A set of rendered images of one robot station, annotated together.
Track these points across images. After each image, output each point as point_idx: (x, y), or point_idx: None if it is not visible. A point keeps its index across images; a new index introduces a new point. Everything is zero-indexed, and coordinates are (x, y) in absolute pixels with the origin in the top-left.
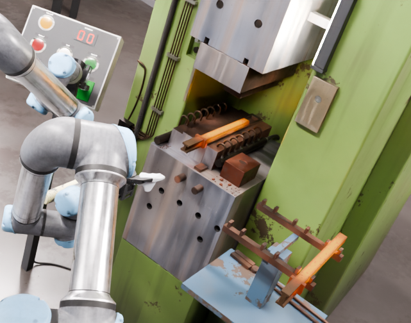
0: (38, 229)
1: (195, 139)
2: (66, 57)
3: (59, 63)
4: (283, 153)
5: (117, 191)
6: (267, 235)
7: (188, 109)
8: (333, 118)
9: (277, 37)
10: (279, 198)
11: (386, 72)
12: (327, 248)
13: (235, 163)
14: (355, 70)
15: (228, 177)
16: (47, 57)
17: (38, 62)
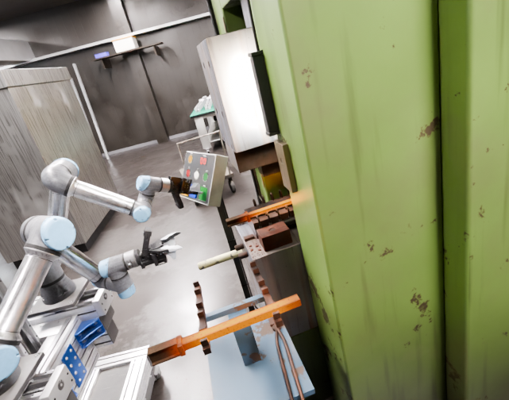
0: (103, 286)
1: (238, 216)
2: (140, 178)
3: (138, 182)
4: (295, 217)
5: (36, 259)
6: (318, 295)
7: (275, 193)
8: (296, 175)
9: (229, 119)
10: (309, 259)
11: (294, 113)
12: (256, 311)
13: (263, 231)
14: (286, 123)
15: (260, 243)
16: (191, 178)
17: (80, 186)
